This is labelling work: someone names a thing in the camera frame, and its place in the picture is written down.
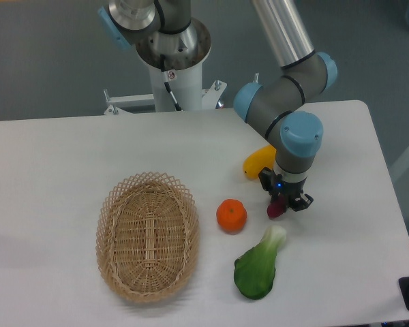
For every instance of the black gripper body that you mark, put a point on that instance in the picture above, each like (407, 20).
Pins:
(287, 185)

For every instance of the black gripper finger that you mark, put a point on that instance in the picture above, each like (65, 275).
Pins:
(299, 202)
(271, 183)

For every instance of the purple sweet potato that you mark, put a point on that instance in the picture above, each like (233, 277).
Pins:
(277, 207)

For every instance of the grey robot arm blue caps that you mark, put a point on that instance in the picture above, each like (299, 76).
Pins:
(173, 46)

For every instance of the yellow mango fruit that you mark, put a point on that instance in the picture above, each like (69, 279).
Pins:
(262, 158)

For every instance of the orange tangerine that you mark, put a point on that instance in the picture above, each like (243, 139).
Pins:
(231, 215)

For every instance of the green bok choy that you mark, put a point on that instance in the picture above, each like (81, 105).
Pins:
(255, 270)

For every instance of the oval wicker basket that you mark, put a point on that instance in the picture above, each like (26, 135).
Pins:
(148, 236)

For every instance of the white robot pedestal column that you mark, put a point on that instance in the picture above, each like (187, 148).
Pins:
(185, 84)

